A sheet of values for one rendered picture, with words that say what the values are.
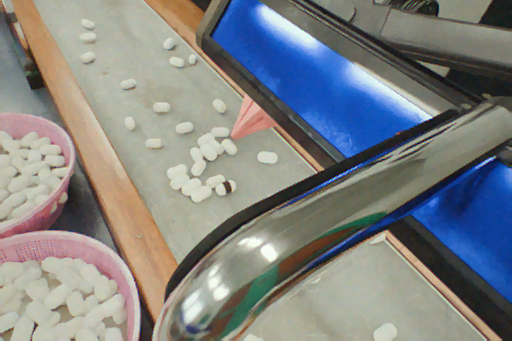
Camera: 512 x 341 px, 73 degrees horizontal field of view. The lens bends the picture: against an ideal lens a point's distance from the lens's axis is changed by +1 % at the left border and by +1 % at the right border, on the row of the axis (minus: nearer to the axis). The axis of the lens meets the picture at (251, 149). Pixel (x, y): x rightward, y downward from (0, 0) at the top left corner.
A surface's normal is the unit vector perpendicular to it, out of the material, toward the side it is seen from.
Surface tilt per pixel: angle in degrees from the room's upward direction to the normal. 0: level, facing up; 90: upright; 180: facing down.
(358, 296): 0
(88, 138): 0
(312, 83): 58
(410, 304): 0
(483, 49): 49
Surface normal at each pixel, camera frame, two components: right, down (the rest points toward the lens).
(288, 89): -0.63, -0.11
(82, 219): 0.11, -0.71
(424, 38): -0.41, -0.11
